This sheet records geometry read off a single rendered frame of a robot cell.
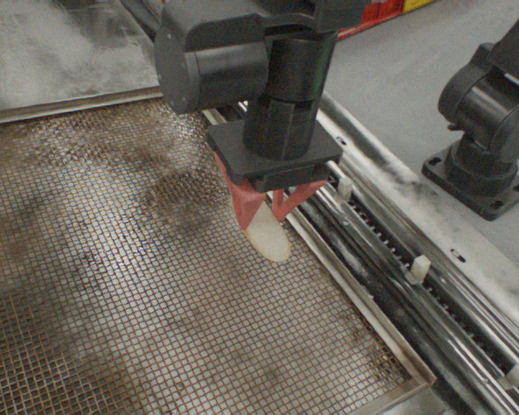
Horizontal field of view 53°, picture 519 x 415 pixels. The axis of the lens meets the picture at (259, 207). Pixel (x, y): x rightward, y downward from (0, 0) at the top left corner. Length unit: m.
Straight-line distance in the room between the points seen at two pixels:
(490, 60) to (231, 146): 0.34
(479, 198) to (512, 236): 0.06
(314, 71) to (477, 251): 0.33
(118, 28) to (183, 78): 0.58
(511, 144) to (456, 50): 0.42
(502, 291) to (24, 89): 0.63
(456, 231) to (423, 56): 0.43
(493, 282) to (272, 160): 0.30
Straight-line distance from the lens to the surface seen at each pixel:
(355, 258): 0.64
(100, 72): 0.80
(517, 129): 0.62
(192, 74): 0.33
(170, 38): 0.35
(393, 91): 0.89
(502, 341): 0.59
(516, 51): 0.64
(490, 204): 0.73
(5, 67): 0.81
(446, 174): 0.74
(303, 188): 0.46
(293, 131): 0.41
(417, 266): 0.60
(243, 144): 0.43
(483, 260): 0.63
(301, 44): 0.37
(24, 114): 0.71
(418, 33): 1.06
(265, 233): 0.49
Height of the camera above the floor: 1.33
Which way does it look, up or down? 49 degrees down
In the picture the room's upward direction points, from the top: straight up
